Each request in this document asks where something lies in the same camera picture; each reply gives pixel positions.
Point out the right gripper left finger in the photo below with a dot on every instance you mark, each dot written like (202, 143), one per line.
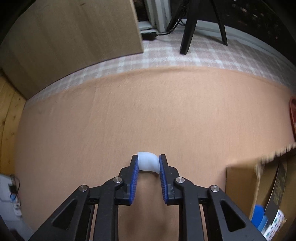
(92, 213)

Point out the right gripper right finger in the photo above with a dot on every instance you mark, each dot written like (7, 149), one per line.
(204, 213)

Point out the brown cardboard box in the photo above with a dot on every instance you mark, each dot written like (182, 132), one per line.
(251, 182)

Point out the white dotted cream box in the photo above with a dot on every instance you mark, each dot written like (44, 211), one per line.
(276, 225)

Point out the red white flower pot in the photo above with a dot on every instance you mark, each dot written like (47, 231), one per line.
(293, 115)

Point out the small white soft piece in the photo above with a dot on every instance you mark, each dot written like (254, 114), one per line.
(148, 162)

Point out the white blue-capped sunscreen bottle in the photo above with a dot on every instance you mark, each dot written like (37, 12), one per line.
(259, 218)

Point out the black booklet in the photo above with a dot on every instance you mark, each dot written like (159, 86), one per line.
(278, 189)

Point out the white appliance with cables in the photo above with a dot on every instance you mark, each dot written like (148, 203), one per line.
(11, 204)

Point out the wooden cabinet panel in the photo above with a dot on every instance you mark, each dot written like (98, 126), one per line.
(53, 39)

